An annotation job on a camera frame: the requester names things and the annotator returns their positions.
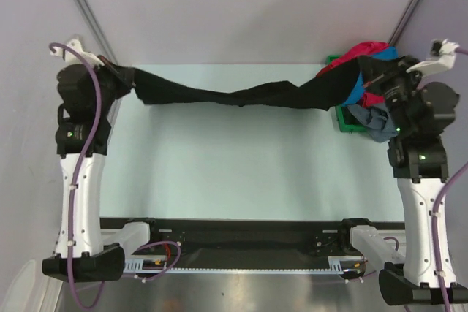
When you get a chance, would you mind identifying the black t shirt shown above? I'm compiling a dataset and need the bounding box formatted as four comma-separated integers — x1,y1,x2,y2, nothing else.
109,55,420,112

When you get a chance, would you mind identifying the white slotted cable duct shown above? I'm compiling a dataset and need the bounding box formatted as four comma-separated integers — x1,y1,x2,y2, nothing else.
124,256,365,276

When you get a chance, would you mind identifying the left aluminium corner post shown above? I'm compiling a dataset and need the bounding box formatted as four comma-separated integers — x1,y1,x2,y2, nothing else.
73,0,118,64

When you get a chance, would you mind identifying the right aluminium corner post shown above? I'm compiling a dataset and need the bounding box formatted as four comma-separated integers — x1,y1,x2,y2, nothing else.
388,0,445,48

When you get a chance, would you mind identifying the grey t shirt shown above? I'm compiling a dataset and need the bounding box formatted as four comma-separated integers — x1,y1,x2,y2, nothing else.
347,103,397,143

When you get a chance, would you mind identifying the green plastic bin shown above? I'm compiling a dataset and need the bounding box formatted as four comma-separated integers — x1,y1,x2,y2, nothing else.
325,58,365,133

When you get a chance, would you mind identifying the aluminium corner post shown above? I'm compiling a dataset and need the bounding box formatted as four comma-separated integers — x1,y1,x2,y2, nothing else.
73,0,118,64
388,0,445,48

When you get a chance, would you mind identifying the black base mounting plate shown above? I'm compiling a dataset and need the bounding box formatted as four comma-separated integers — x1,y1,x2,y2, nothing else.
100,216,405,271

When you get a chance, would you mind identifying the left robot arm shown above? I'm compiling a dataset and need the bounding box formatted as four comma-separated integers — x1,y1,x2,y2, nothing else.
42,56,162,283

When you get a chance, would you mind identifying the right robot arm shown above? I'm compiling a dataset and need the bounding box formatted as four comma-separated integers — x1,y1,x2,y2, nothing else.
337,56,467,309

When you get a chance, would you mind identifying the pink t shirt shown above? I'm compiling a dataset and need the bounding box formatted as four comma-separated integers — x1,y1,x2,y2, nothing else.
317,41,396,107

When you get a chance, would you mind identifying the blue t shirt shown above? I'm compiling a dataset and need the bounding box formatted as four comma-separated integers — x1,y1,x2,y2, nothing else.
356,46,398,107

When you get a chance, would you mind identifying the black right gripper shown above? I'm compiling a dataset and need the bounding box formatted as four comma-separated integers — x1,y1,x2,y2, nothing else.
359,54,427,136

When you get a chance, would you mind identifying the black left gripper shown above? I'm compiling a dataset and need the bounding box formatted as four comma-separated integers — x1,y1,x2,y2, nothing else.
86,54,135,115

